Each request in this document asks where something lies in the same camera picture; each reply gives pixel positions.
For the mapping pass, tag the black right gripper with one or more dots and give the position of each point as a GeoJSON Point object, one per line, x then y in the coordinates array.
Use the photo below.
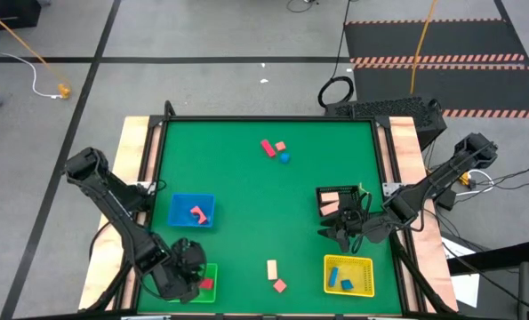
{"type": "Point", "coordinates": [364, 224]}

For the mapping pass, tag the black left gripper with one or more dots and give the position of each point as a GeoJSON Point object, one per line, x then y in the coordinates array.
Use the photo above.
{"type": "Point", "coordinates": [179, 271]}

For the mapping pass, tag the long beige plank block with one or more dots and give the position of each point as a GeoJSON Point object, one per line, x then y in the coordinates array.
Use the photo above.
{"type": "Point", "coordinates": [330, 209]}

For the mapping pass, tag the red square block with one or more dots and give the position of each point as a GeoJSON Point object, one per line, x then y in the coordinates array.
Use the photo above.
{"type": "Point", "coordinates": [207, 284]}

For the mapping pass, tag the long blue block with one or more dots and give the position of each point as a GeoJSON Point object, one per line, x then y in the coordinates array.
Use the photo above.
{"type": "Point", "coordinates": [333, 276]}

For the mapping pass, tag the short blue block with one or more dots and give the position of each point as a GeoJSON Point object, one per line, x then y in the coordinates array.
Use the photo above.
{"type": "Point", "coordinates": [347, 285]}

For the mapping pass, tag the orange arch block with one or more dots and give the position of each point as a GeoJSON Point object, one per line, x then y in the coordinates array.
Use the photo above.
{"type": "Point", "coordinates": [196, 211]}

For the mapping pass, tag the beige rectangular block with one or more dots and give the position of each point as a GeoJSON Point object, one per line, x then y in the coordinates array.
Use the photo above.
{"type": "Point", "coordinates": [272, 269]}

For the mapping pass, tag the red small cube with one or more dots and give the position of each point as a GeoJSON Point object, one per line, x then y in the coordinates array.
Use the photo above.
{"type": "Point", "coordinates": [280, 285]}

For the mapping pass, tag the blue half-cylinder block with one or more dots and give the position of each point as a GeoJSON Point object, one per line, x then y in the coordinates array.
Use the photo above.
{"type": "Point", "coordinates": [284, 158]}

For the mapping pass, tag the long red block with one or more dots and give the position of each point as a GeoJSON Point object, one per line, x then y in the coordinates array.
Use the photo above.
{"type": "Point", "coordinates": [268, 148]}

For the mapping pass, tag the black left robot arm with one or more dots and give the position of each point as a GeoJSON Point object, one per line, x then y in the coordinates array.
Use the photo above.
{"type": "Point", "coordinates": [113, 200]}

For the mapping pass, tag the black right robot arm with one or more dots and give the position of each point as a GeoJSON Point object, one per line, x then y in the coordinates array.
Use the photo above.
{"type": "Point", "coordinates": [442, 178]}

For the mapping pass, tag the yellow plastic basket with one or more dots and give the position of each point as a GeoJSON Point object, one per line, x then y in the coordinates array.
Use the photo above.
{"type": "Point", "coordinates": [362, 266]}

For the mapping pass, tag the green plastic basket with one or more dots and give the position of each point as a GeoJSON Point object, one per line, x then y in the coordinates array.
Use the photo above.
{"type": "Point", "coordinates": [210, 295]}

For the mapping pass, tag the black plastic basket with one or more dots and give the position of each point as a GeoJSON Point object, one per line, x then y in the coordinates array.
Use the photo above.
{"type": "Point", "coordinates": [318, 202]}

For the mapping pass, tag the blue plastic basket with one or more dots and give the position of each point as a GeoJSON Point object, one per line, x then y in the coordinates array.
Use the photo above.
{"type": "Point", "coordinates": [179, 218]}

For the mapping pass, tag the green table mat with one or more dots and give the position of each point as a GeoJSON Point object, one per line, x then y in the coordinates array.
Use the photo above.
{"type": "Point", "coordinates": [255, 200]}

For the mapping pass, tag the black computer tower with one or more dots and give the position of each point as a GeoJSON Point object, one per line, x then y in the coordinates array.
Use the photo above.
{"type": "Point", "coordinates": [379, 109]}

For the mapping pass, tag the white paper sheets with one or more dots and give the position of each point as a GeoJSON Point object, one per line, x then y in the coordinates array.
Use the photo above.
{"type": "Point", "coordinates": [466, 289]}

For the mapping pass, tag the black striped floor mat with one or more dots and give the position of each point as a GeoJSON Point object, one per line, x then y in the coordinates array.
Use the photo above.
{"type": "Point", "coordinates": [468, 40]}

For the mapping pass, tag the black floor box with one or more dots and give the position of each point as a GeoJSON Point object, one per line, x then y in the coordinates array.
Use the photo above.
{"type": "Point", "coordinates": [6, 15]}

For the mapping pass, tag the black table frame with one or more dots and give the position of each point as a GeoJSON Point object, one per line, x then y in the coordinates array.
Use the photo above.
{"type": "Point", "coordinates": [268, 118]}

